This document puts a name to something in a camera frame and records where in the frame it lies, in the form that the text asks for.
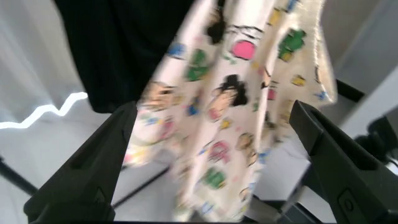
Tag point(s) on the black garment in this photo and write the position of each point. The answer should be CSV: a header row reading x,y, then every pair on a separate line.
x,y
118,46

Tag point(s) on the cream printed garment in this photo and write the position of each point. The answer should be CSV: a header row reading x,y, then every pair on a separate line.
x,y
224,109

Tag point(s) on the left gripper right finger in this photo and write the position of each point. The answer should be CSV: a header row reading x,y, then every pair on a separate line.
x,y
351,177

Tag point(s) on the white curtain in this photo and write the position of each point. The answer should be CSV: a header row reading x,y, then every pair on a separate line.
x,y
31,62

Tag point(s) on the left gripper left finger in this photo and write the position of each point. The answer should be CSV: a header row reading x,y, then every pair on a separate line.
x,y
90,177

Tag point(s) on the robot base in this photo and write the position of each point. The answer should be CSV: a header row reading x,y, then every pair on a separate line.
x,y
267,213

